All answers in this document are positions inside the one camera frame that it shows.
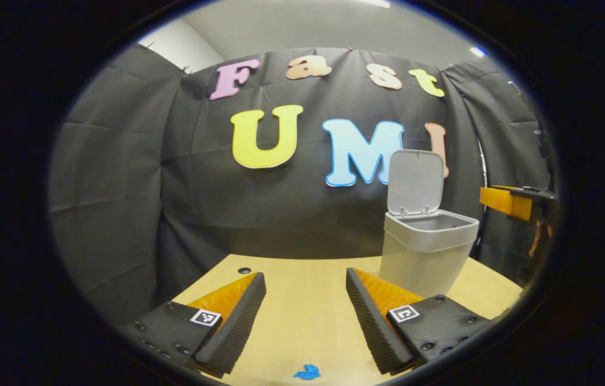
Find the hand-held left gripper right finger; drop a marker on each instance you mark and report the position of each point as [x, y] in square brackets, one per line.
[372, 327]

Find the blue paper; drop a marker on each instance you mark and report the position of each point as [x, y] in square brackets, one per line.
[307, 372]

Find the white desktop garbage bin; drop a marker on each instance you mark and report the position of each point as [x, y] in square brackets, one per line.
[420, 257]

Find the black backdrop cloth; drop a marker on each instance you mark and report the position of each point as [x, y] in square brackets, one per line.
[281, 225]

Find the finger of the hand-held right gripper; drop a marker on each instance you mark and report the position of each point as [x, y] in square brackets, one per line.
[503, 202]

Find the small ceiling light panel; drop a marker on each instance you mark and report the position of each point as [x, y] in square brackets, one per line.
[478, 51]

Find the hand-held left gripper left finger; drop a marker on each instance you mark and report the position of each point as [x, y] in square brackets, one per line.
[238, 327]

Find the wooden desktop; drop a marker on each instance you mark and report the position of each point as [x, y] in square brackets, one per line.
[308, 321]

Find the long ceiling light panel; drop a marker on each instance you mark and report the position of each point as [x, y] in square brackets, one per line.
[375, 3]

